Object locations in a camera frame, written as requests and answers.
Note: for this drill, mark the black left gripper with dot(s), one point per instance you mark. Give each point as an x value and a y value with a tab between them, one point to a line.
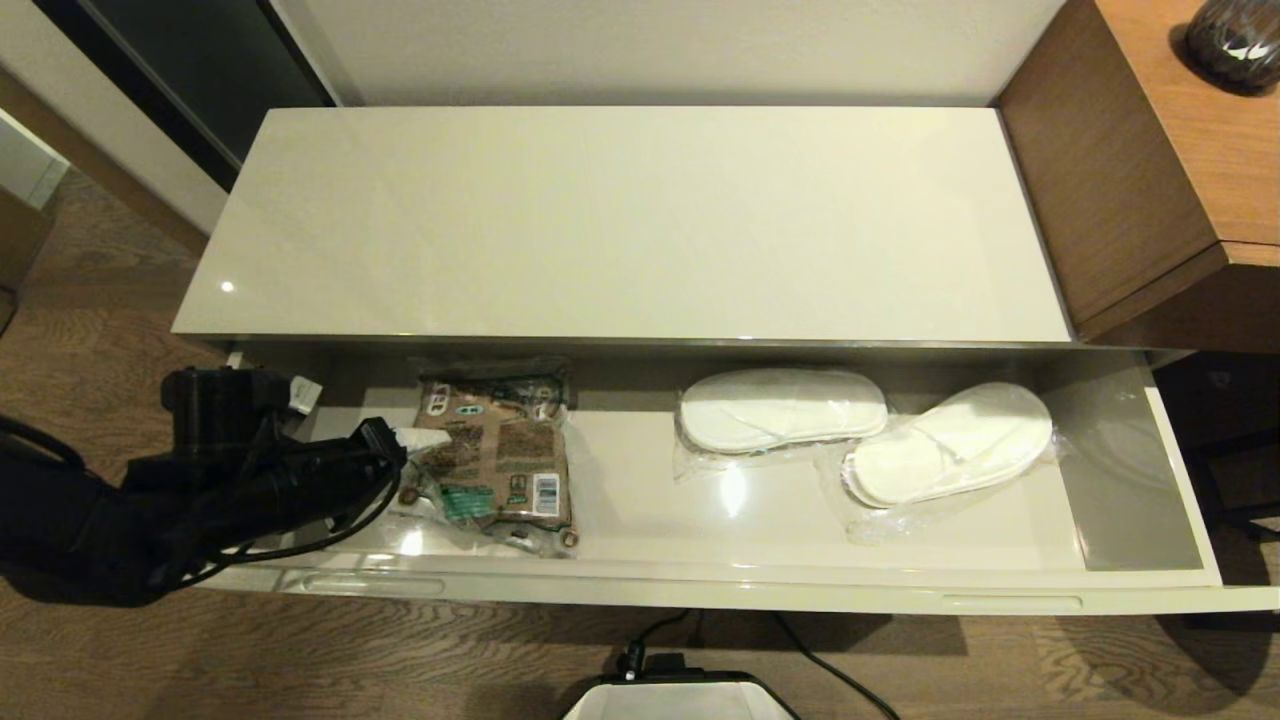
368	465

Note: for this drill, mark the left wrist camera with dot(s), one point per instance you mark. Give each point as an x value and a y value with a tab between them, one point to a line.
215	410

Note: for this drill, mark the brown wooden side table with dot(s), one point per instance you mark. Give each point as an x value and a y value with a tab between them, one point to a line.
1130	180

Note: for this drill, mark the dark round vase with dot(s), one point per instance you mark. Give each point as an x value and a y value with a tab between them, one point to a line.
1240	45

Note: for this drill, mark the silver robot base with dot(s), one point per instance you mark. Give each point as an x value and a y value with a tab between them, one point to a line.
680	702

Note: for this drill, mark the brown printed snack bag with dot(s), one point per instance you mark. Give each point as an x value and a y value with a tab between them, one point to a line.
500	450

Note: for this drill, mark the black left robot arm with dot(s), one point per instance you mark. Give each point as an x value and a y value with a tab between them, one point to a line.
80	520

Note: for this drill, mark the pale grey panel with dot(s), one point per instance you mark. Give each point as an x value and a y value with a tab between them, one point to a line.
25	160

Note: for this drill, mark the brown wooden baseboard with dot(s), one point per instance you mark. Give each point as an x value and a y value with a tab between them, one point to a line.
100	152

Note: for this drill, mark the beige cabinet drawer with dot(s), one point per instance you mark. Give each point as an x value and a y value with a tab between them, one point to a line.
700	520

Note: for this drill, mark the dark glass door panel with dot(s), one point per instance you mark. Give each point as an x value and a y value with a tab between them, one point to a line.
200	70

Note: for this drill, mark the white slippers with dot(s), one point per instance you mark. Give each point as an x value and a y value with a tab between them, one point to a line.
950	445
780	410

